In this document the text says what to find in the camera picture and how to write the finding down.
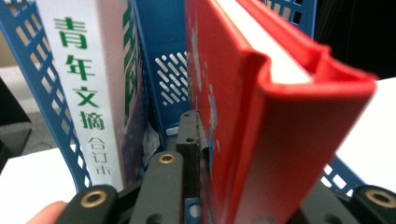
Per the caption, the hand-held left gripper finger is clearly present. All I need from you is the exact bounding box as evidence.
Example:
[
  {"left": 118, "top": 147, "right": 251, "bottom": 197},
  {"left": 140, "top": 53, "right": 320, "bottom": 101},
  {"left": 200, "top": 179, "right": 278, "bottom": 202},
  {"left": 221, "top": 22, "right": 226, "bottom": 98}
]
[{"left": 176, "top": 109, "right": 207, "bottom": 200}]

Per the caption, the red hardcover book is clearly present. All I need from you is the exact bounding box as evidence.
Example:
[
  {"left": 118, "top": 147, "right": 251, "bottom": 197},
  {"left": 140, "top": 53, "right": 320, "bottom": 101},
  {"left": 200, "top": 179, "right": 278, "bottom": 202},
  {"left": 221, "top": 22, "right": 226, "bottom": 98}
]
[{"left": 184, "top": 0, "right": 379, "bottom": 224}]

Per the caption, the white paperback book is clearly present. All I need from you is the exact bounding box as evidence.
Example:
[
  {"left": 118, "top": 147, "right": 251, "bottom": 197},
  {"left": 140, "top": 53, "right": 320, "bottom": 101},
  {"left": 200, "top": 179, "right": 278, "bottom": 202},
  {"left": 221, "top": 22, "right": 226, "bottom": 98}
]
[{"left": 35, "top": 0, "right": 148, "bottom": 192}]

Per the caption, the blue plastic file rack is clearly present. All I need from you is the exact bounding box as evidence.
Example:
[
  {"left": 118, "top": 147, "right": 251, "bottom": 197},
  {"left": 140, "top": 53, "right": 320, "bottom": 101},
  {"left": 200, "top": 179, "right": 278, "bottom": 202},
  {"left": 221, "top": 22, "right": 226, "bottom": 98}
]
[{"left": 0, "top": 0, "right": 366, "bottom": 224}]

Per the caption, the black curtain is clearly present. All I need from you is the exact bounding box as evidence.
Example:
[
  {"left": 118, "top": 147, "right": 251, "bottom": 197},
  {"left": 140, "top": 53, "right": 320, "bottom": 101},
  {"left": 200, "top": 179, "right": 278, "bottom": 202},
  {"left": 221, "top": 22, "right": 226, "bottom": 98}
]
[{"left": 313, "top": 0, "right": 396, "bottom": 80}]

